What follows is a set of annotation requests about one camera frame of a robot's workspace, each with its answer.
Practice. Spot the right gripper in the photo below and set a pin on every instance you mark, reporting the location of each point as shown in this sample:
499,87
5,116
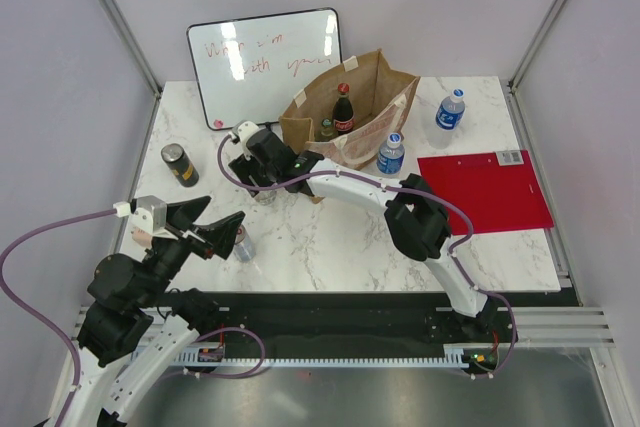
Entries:
242,169

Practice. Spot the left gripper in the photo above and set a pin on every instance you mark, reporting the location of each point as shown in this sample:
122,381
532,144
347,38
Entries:
220,235

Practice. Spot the clear soda water bottle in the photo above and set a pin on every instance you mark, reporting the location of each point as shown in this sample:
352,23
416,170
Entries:
265,197

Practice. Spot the Coca-Cola glass bottle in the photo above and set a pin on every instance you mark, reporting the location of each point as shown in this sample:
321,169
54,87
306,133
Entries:
343,113

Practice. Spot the brown canvas tote bag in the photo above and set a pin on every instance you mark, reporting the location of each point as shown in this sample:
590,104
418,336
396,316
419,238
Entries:
381,98

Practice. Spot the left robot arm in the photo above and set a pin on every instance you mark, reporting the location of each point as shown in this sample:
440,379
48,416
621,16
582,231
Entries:
108,383

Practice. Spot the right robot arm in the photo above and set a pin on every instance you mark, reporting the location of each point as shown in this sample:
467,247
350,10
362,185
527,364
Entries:
422,226

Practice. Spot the silver beverage can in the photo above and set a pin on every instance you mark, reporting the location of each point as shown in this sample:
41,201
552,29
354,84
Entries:
244,248

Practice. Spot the black and yellow can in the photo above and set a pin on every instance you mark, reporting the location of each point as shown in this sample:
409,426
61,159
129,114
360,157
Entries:
179,163

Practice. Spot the white dry-erase board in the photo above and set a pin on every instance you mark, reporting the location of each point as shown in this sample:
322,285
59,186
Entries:
251,68

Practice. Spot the blue-label water bottle near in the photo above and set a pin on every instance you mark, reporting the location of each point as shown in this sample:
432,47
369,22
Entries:
391,155

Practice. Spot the blue-label water bottle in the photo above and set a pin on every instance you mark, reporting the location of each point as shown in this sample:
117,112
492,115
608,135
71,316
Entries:
391,155
447,118

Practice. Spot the blue-label water bottle far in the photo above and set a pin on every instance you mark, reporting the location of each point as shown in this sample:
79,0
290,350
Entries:
447,118

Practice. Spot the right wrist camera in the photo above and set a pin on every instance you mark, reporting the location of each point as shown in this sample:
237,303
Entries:
242,132

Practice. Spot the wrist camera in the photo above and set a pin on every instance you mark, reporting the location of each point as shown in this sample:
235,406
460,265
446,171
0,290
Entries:
148,215
242,132

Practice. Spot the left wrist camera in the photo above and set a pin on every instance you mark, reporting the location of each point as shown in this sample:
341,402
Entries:
148,215

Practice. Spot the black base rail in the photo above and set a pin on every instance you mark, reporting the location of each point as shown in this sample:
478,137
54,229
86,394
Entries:
345,325

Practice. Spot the white cable duct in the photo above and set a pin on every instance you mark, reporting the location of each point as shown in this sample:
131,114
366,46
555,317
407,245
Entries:
193,357

